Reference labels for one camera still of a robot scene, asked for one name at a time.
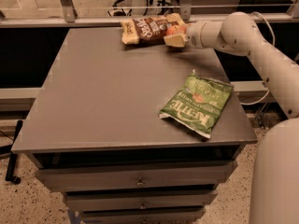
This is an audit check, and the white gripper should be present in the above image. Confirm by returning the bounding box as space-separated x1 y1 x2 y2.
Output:
164 21 206 49

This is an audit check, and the red apple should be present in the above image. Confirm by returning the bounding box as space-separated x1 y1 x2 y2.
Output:
166 25 187 35

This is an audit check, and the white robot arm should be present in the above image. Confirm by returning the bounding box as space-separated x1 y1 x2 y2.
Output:
164 12 299 224

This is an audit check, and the brown chip bag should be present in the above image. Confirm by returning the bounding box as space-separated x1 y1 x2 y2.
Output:
121 13 185 45

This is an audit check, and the green Kettle chip bag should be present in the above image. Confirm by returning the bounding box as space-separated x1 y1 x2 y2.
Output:
159 70 234 139

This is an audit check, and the metal railing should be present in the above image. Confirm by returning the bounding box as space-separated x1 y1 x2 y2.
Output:
0 0 299 27

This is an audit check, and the grey drawer cabinet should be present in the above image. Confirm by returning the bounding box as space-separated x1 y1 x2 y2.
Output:
13 28 256 224

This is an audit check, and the top drawer knob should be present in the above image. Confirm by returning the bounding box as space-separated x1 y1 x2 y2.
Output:
135 177 146 188

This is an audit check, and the drawer knob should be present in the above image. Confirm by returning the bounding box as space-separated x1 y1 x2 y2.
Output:
139 203 148 210
135 177 146 188

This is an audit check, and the black stand leg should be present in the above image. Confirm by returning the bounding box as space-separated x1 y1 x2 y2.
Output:
6 120 22 185

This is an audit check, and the white cable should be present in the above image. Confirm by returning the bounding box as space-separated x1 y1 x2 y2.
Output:
239 11 277 106

